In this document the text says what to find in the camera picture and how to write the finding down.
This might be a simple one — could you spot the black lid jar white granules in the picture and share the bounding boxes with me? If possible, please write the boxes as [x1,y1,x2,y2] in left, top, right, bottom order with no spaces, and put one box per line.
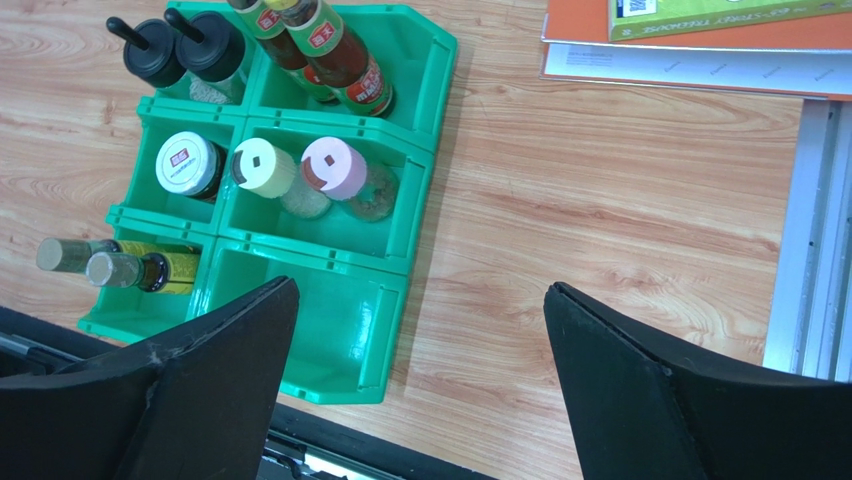
[105,16,187,89]

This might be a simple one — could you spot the aluminium frame post right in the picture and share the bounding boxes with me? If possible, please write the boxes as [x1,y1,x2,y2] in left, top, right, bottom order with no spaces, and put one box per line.
[763,100,851,383]

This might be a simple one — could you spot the yellow cap green label bottle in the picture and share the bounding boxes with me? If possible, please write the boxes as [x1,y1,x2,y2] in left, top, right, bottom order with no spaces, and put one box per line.
[227,0,337,103]

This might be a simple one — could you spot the white lid sauce jar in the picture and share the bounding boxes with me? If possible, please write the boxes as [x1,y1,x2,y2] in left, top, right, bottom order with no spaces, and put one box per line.
[155,131,227,203]

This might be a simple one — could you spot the yellow-green lid sesame jar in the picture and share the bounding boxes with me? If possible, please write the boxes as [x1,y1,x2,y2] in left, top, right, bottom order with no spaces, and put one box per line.
[230,137,331,220]

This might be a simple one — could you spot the yellow cap soy sauce bottle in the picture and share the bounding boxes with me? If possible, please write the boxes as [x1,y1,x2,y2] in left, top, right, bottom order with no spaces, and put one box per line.
[266,0,394,117]

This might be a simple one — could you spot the orange ring binder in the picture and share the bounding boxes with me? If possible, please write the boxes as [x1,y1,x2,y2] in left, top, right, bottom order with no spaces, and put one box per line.
[539,1,851,101]

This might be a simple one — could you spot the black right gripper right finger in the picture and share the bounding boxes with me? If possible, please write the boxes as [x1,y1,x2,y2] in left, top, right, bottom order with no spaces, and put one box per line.
[543,282,851,479]

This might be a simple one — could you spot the green comic book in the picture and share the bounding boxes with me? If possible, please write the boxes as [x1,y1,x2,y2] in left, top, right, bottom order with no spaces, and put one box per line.
[608,0,851,42]

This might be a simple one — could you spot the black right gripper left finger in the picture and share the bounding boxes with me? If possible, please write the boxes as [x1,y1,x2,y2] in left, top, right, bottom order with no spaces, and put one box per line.
[1,276,300,479]

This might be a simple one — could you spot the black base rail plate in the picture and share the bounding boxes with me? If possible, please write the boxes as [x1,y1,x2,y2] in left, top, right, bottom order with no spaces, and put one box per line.
[1,307,487,479]

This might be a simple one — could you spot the small yellow label oil bottle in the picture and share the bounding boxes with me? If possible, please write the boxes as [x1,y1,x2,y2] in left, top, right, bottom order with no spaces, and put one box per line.
[36,238,200,274]

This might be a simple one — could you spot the green plastic divided bin tray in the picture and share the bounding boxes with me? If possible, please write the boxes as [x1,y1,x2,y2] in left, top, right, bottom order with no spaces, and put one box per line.
[78,4,458,404]

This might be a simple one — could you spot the pink lid spice bottle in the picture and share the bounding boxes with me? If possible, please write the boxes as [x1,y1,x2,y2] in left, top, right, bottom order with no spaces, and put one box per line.
[300,136,399,222]

